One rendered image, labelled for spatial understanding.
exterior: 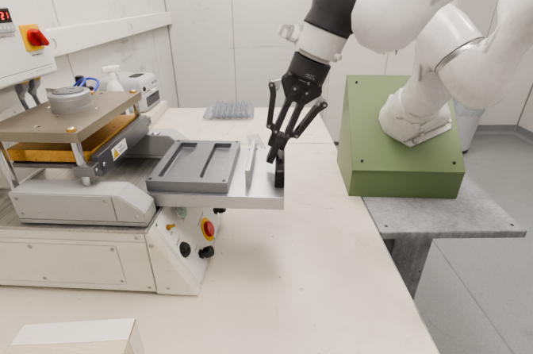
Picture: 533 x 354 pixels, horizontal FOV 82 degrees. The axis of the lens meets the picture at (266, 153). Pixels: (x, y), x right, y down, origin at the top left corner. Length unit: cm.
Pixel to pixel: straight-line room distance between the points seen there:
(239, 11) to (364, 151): 230
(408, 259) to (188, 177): 96
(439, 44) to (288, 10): 240
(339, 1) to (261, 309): 60
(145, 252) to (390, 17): 58
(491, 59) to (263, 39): 252
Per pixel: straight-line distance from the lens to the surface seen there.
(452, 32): 79
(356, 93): 109
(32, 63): 91
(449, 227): 102
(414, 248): 132
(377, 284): 79
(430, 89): 87
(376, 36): 49
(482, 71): 76
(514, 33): 77
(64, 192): 68
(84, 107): 75
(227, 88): 320
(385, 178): 103
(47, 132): 66
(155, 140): 86
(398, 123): 100
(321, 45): 58
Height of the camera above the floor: 132
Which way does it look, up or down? 27 degrees down
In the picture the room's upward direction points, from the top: straight up
